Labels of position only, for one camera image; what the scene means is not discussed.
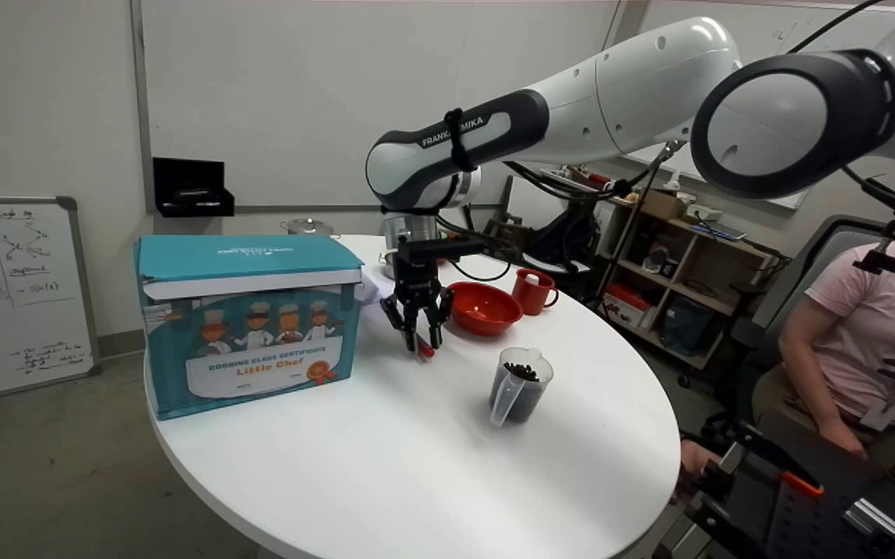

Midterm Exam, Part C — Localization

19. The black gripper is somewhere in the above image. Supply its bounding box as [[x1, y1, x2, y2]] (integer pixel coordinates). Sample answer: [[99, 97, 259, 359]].
[[380, 215, 447, 354]]

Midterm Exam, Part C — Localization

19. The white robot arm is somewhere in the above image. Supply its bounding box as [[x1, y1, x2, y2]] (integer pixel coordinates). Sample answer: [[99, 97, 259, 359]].
[[363, 15, 895, 223]]

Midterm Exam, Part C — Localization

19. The red bowl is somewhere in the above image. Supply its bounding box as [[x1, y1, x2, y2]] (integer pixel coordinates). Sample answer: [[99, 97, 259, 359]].
[[447, 281, 522, 334]]

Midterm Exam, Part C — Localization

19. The red mug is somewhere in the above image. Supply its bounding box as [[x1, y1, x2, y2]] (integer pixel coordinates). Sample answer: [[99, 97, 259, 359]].
[[513, 266, 558, 316]]

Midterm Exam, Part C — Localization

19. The clear cup with dark contents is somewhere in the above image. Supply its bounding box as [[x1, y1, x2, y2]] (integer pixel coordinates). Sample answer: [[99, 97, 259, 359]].
[[487, 346, 553, 424]]

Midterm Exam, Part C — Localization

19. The white round table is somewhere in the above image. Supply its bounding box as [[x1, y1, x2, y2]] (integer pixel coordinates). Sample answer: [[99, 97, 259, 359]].
[[140, 233, 684, 559]]

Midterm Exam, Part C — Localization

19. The teal toy kitchen box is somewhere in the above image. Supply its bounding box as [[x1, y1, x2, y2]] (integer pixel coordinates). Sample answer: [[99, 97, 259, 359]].
[[137, 237, 363, 420]]

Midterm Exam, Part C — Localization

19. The wooden shelf unit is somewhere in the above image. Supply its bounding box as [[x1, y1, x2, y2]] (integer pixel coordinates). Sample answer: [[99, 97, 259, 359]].
[[539, 166, 783, 371]]

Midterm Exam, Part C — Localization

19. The small whiteboard on floor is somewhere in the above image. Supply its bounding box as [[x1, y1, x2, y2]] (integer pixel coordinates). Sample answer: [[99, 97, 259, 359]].
[[0, 194, 97, 395]]

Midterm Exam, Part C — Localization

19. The person in pink shirt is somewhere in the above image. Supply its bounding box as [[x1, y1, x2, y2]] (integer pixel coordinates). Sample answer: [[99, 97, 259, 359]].
[[753, 241, 895, 472]]

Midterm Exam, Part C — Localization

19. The black wall box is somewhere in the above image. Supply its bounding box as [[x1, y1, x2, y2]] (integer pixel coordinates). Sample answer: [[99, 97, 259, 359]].
[[152, 157, 232, 217]]

